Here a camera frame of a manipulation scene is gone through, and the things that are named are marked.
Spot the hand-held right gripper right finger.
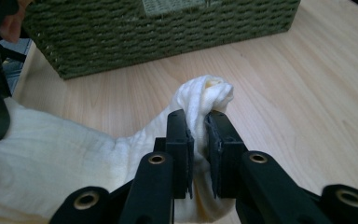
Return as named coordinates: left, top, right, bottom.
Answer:
left=204, top=109, right=250, bottom=200

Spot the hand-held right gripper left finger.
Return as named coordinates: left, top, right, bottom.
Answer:
left=153, top=108, right=196, bottom=201

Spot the white cloth with bear print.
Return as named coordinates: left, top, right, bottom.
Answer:
left=0, top=74, right=235, bottom=224

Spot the green woven basket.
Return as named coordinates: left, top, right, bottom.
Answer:
left=22, top=0, right=302, bottom=80

